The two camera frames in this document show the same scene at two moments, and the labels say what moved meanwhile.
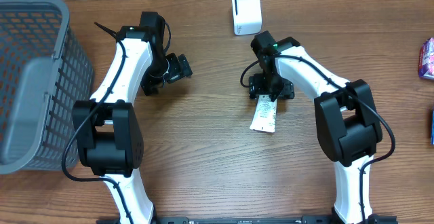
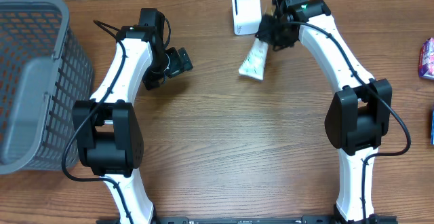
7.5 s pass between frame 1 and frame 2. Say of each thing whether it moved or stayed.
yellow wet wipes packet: stayed
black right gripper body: moved
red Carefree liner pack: stayed
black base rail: stayed
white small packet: moved
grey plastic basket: stayed
